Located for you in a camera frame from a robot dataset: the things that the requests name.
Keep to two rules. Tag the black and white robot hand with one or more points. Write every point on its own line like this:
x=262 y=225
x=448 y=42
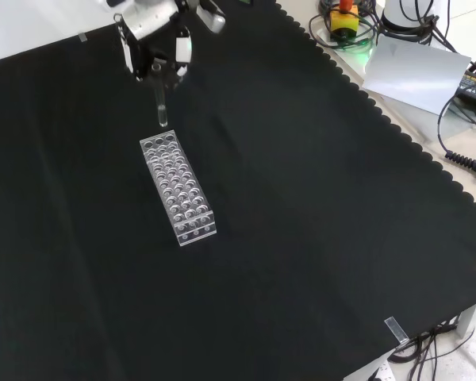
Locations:
x=147 y=24

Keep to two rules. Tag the clear glass test tube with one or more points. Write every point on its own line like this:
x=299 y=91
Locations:
x=161 y=109

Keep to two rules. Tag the clear plastic test tube rack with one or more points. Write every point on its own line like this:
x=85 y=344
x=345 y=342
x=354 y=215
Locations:
x=174 y=178

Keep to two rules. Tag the grey tape piece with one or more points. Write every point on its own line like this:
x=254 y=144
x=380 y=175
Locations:
x=82 y=37

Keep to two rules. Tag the yellow emergency stop button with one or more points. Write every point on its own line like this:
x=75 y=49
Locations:
x=344 y=20

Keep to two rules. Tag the black bench cloth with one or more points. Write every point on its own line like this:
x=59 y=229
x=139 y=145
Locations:
x=301 y=198

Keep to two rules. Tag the pale grey board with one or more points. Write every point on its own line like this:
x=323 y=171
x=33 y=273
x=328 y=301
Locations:
x=414 y=73

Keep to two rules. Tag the clear tape strip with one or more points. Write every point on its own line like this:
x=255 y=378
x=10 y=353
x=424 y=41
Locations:
x=395 y=329

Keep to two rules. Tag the white power strip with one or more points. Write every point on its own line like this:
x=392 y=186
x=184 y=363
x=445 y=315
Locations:
x=385 y=371

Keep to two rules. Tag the white table leg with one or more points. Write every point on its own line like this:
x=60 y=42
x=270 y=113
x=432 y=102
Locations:
x=469 y=320

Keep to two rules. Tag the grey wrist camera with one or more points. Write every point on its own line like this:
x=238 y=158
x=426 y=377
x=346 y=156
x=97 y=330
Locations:
x=213 y=18

